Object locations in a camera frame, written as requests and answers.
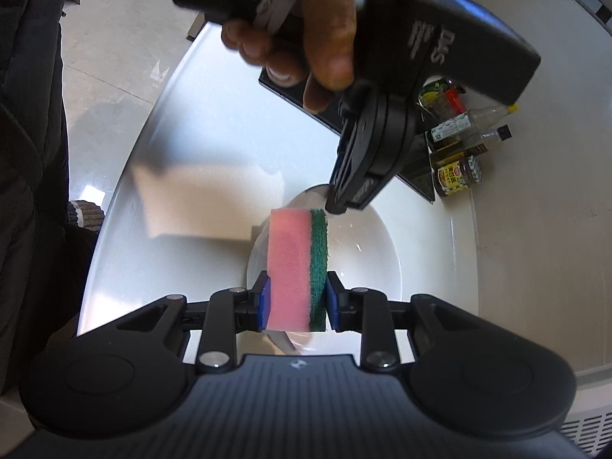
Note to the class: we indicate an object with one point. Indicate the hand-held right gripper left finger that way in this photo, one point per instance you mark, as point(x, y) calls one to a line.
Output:
point(265, 303)

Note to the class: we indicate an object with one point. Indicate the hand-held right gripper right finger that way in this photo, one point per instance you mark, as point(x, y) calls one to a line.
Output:
point(333, 306)

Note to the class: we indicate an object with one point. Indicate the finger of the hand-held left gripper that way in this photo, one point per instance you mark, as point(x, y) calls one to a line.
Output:
point(370, 186)
point(343, 162)

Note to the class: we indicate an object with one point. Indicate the pink and green sponge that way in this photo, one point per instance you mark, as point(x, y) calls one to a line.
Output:
point(289, 272)

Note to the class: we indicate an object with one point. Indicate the white bowl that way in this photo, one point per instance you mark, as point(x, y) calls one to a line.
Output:
point(363, 258)

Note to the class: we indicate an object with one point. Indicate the person's left hand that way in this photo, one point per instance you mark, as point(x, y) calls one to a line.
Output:
point(330, 24)

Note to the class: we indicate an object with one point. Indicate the black glass gas stove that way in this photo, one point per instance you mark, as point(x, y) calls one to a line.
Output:
point(416, 177)

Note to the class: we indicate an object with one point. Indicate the dark pickle jar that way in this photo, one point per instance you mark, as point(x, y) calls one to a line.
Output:
point(440, 100)

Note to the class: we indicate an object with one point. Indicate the brown sauce bottle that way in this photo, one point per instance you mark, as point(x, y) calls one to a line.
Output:
point(447, 157)

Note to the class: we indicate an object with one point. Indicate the yellow label jar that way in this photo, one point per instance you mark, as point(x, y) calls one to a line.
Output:
point(454, 174)

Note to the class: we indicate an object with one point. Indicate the clear bottle yellow cap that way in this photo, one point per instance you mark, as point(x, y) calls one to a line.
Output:
point(459, 124)

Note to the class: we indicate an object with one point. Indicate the dark bottle black cap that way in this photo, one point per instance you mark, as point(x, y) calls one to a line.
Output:
point(501, 133)

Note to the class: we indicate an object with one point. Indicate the grey ribbed slipper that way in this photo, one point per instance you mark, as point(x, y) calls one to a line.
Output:
point(87, 213)

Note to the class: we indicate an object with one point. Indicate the person's dark clothing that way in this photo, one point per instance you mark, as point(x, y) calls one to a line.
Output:
point(28, 153)

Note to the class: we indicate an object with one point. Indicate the grey wall vent grille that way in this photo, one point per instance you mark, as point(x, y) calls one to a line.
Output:
point(590, 432)

